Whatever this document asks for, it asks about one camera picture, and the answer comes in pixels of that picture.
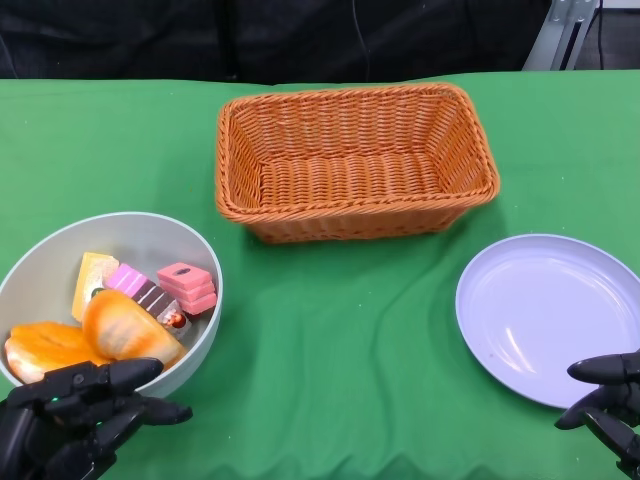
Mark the black backdrop cloth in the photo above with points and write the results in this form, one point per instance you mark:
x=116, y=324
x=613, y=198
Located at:
x=200, y=40

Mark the lavender round plate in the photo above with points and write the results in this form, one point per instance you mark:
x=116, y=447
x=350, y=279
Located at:
x=540, y=300

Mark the green tablecloth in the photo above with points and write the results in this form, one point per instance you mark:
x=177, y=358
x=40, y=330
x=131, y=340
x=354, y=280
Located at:
x=325, y=350

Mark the pink layered cake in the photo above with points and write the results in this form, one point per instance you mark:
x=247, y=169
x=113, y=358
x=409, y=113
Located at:
x=192, y=290

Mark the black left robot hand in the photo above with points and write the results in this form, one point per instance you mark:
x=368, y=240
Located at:
x=60, y=400

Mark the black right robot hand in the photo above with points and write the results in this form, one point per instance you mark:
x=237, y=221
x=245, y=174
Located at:
x=620, y=400

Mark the plump orange croissant bread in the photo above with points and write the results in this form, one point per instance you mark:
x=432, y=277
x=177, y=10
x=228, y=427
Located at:
x=125, y=330

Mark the yellow cake slice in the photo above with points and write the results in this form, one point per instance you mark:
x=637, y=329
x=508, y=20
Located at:
x=90, y=280

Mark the pink brown striped cake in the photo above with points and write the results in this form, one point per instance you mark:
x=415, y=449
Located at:
x=150, y=297

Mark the grey metal frame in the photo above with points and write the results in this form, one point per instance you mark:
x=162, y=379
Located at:
x=555, y=35

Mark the orange donut bread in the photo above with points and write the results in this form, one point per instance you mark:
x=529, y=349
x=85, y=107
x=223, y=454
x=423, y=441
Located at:
x=45, y=347

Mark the grey round bowl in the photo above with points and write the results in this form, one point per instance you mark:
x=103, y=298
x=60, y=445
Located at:
x=135, y=240

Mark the orange wicker basket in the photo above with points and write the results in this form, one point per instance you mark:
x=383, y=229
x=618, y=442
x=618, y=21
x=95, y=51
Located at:
x=350, y=175

